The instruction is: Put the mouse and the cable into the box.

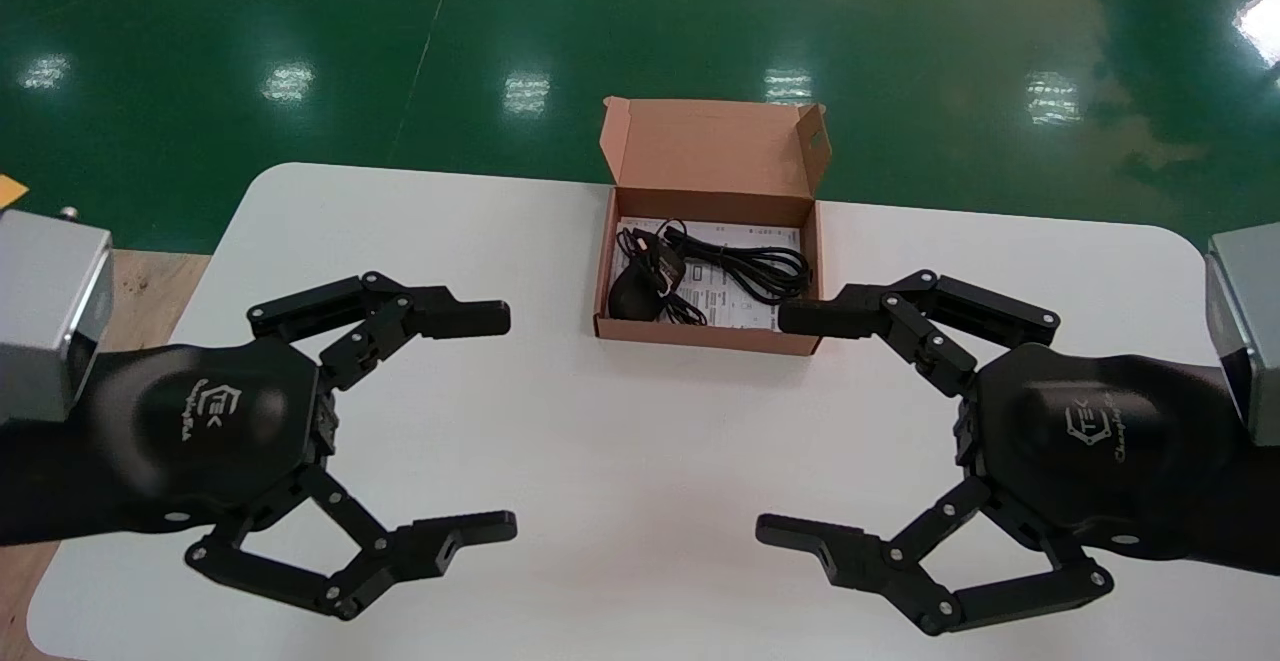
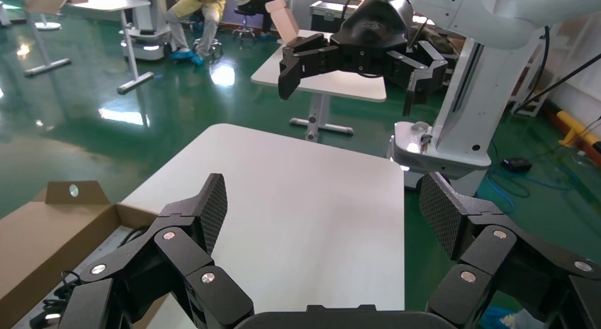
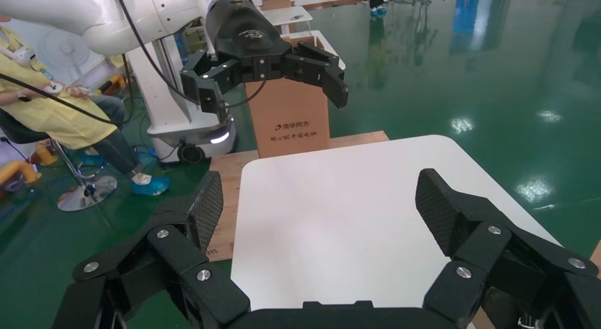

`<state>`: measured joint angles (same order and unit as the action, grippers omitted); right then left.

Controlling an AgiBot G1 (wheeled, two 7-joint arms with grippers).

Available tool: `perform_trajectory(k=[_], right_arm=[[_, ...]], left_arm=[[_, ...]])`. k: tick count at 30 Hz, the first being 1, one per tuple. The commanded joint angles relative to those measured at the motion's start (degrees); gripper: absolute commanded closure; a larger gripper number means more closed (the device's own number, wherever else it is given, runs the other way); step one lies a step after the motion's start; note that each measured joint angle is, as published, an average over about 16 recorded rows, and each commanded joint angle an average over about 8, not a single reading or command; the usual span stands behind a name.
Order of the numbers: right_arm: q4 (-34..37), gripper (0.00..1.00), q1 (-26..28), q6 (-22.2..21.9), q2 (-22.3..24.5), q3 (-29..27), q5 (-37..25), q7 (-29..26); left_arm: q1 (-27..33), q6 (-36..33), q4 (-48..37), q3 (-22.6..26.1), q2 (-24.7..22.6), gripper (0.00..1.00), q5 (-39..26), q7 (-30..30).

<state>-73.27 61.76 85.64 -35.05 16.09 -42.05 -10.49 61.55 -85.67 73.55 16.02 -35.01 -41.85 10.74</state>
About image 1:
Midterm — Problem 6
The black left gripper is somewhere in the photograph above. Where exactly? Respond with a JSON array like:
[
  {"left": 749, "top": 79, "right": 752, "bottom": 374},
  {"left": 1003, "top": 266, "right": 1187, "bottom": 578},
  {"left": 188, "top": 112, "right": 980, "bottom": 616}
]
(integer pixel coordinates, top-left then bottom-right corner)
[{"left": 75, "top": 271, "right": 518, "bottom": 622}]

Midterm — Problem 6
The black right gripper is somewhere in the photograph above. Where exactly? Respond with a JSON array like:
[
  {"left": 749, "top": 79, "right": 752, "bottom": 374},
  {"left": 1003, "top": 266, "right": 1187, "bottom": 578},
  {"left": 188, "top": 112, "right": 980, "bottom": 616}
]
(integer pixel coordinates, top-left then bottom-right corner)
[{"left": 755, "top": 270, "right": 1246, "bottom": 637}]

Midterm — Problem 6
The black power cable with plug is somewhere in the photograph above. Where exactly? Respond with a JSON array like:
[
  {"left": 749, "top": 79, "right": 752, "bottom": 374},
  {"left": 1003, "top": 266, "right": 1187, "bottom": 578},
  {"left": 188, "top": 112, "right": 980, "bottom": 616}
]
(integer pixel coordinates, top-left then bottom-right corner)
[{"left": 660, "top": 218, "right": 812, "bottom": 305}]

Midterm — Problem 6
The black wired computer mouse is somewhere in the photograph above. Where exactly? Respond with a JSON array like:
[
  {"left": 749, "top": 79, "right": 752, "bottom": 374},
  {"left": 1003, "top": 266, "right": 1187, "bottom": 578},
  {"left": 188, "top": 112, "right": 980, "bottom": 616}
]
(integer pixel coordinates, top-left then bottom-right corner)
[{"left": 608, "top": 225, "right": 711, "bottom": 328}]

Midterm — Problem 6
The brown cardboard storage box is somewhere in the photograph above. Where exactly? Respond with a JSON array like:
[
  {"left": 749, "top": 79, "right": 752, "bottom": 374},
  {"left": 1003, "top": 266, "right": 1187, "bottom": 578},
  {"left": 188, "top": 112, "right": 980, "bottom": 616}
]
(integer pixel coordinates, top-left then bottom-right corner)
[{"left": 594, "top": 96, "right": 833, "bottom": 356}]

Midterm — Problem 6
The white printed paper manual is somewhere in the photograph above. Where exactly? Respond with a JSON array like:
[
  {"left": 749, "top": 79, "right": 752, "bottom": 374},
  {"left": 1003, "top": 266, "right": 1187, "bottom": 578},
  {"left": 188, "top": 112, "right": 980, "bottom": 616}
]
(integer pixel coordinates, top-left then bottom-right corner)
[{"left": 612, "top": 216, "right": 804, "bottom": 332}]

